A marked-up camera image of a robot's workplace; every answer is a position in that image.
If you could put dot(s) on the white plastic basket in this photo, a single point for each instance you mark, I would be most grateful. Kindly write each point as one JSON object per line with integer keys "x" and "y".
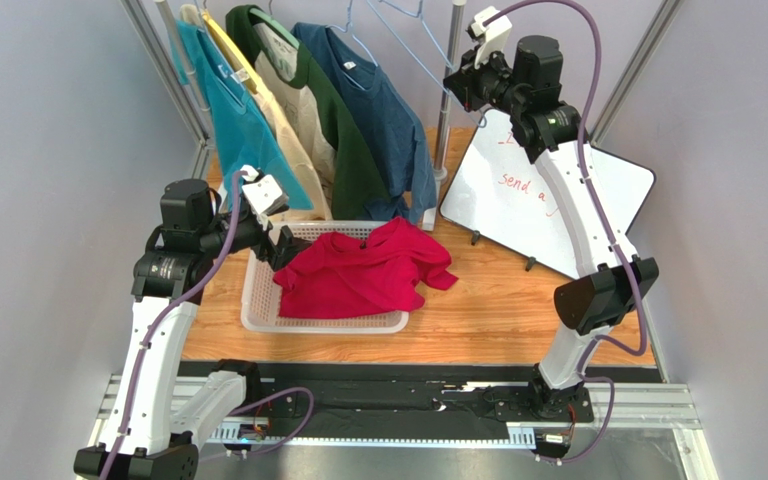
{"x": 261, "y": 296}

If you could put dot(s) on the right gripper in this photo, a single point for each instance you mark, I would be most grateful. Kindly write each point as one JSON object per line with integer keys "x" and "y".
{"x": 463, "y": 86}

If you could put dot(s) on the dark blue t-shirt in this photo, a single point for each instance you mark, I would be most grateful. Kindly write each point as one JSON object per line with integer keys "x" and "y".
{"x": 393, "y": 132}

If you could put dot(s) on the teal t-shirt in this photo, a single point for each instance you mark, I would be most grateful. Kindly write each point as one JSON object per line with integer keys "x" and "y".
{"x": 242, "y": 135}

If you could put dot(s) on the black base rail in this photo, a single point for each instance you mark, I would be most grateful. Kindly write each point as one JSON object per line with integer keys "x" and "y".
{"x": 405, "y": 402}

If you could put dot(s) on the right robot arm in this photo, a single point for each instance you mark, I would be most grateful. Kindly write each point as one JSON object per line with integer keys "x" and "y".
{"x": 612, "y": 276}

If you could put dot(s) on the yellow hanger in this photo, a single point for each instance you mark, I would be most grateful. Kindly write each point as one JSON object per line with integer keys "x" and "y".
{"x": 233, "y": 55}

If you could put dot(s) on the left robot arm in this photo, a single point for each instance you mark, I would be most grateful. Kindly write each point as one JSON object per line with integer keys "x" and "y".
{"x": 146, "y": 437}

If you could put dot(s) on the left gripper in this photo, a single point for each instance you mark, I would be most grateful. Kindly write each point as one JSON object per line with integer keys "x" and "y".
{"x": 287, "y": 246}

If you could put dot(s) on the green and cream t-shirt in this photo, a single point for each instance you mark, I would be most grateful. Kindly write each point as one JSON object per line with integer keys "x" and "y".
{"x": 343, "y": 167}

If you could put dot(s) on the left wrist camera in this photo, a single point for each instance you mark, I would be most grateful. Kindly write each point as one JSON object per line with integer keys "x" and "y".
{"x": 262, "y": 192}

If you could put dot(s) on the red t-shirt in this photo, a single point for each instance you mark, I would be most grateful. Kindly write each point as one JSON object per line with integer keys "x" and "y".
{"x": 341, "y": 277}

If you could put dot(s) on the whiteboard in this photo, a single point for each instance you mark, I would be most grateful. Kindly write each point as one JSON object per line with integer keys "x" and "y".
{"x": 498, "y": 193}

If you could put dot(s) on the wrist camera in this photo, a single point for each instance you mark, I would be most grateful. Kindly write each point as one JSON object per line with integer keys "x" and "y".
{"x": 489, "y": 29}
{"x": 262, "y": 192}

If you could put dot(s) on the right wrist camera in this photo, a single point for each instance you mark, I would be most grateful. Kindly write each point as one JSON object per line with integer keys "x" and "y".
{"x": 489, "y": 29}

